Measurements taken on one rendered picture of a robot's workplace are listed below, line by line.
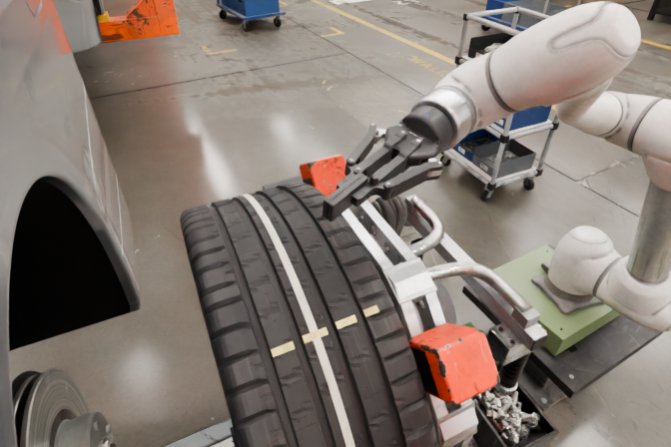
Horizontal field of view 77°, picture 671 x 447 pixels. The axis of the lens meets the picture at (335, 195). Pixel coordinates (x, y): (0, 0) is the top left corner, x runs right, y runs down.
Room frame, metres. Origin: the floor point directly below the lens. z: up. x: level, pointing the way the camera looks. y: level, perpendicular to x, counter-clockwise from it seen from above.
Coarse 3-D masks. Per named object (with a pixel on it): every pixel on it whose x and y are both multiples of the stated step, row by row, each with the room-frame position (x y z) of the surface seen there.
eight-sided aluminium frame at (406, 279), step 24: (360, 216) 0.60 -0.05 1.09; (360, 240) 0.50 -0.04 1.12; (384, 240) 0.52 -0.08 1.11; (384, 264) 0.45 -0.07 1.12; (408, 264) 0.45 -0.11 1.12; (408, 288) 0.41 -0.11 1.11; (432, 288) 0.42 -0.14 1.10; (408, 312) 0.39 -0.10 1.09; (432, 312) 0.39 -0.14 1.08; (408, 336) 0.37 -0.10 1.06; (432, 408) 0.30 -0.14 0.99; (456, 408) 0.30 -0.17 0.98; (456, 432) 0.28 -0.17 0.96
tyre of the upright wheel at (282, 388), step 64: (256, 192) 0.65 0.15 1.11; (320, 192) 0.57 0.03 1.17; (192, 256) 0.41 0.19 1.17; (256, 256) 0.41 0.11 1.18; (320, 256) 0.41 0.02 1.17; (256, 320) 0.32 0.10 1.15; (320, 320) 0.33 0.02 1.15; (384, 320) 0.34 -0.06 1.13; (256, 384) 0.26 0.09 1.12; (320, 384) 0.27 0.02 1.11; (384, 384) 0.28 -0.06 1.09
